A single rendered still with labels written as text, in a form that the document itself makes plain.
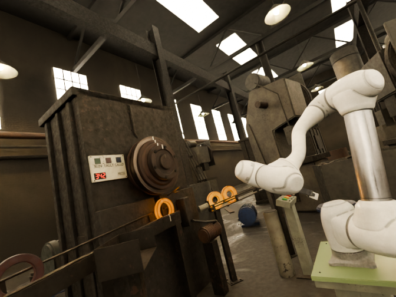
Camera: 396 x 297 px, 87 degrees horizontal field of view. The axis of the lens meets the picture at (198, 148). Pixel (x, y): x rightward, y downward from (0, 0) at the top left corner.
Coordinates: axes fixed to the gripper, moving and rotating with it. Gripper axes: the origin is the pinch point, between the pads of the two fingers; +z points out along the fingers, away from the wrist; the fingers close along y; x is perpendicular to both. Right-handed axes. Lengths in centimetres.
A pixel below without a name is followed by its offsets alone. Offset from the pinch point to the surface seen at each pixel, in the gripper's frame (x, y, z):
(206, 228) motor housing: 44, 78, -4
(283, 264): 51, 54, 58
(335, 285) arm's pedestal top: 34.8, -14.7, 13.1
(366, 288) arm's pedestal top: 30.5, -23.9, 17.2
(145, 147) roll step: -2, 84, -72
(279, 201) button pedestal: 5, 53, 37
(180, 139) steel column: -96, 502, 60
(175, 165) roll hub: 3, 86, -45
